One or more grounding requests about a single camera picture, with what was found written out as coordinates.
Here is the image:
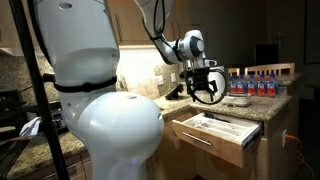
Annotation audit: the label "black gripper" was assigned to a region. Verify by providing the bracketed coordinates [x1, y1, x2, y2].
[184, 66, 219, 102]

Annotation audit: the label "silver bar drawer handle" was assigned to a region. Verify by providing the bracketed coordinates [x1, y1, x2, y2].
[182, 131, 213, 147]

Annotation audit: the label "light wooden drawer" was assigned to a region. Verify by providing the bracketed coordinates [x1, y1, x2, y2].
[171, 111, 263, 169]

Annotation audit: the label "black kitchen utensil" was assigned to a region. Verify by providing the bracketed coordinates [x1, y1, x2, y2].
[203, 112, 232, 124]

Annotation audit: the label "water bottle red blue label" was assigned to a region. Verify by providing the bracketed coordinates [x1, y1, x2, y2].
[229, 75, 238, 95]
[266, 73, 279, 98]
[256, 74, 267, 98]
[247, 74, 257, 97]
[237, 74, 248, 95]

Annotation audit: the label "narrow wooden chair back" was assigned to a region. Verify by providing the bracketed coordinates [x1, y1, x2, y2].
[227, 67, 241, 78]

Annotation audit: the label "white lidded plastic container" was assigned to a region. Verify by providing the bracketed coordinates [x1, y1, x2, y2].
[221, 92, 253, 108]

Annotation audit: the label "white cutlery tray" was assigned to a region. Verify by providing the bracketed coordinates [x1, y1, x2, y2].
[182, 113, 258, 144]

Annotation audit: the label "light wooden cabinet door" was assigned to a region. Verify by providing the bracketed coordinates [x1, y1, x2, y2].
[194, 151, 261, 180]

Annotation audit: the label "wooden base cabinet drawers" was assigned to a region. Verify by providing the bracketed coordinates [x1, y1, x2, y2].
[6, 149, 96, 180]

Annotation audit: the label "black tripod pole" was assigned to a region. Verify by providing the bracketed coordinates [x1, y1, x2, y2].
[8, 0, 71, 180]

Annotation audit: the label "white cloth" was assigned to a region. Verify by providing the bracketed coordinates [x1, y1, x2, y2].
[19, 116, 43, 138]

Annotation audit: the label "black counter appliance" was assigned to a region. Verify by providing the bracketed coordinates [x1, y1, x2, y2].
[0, 89, 23, 116]

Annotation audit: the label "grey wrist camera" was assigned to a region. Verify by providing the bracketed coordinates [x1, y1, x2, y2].
[203, 58, 218, 68]

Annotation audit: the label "wooden wall cabinets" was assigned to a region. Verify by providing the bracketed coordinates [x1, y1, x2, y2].
[0, 0, 193, 56]

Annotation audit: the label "orange extension cord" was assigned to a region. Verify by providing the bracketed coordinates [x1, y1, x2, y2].
[284, 133, 316, 180]

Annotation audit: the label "silver wall cabinet handle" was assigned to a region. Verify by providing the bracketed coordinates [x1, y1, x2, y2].
[115, 11, 123, 44]

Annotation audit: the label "black strap round arm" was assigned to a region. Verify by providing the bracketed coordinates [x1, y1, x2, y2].
[53, 75, 118, 94]

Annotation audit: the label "black camera mount rods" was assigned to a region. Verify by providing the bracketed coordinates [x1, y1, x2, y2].
[19, 73, 69, 113]

